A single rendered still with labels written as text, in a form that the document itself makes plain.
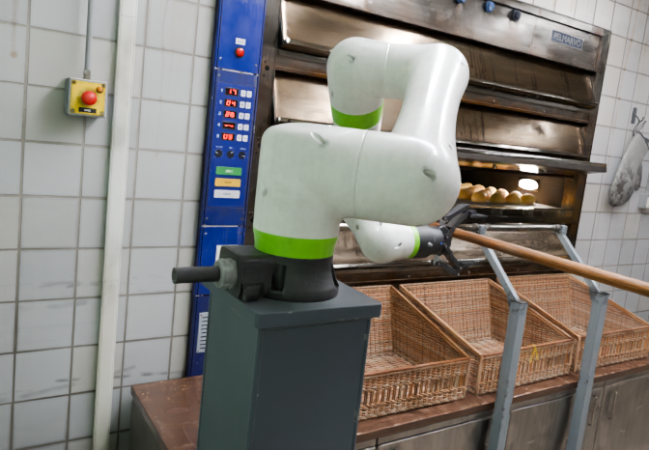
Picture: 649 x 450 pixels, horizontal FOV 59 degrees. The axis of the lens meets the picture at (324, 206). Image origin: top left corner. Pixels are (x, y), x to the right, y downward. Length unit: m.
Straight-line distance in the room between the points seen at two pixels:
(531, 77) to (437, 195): 2.11
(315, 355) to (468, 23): 1.95
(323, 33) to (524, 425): 1.61
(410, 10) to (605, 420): 1.90
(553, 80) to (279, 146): 2.30
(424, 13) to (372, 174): 1.68
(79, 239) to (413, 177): 1.26
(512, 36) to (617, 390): 1.61
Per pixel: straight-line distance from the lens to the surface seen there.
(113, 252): 1.84
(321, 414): 0.88
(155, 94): 1.83
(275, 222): 0.80
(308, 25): 2.06
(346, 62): 1.15
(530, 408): 2.37
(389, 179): 0.76
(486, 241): 1.62
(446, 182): 0.78
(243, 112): 1.90
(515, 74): 2.76
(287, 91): 2.02
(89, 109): 1.72
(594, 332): 2.45
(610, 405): 2.84
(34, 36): 1.78
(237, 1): 1.91
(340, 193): 0.78
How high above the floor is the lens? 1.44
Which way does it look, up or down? 7 degrees down
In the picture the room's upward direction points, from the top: 6 degrees clockwise
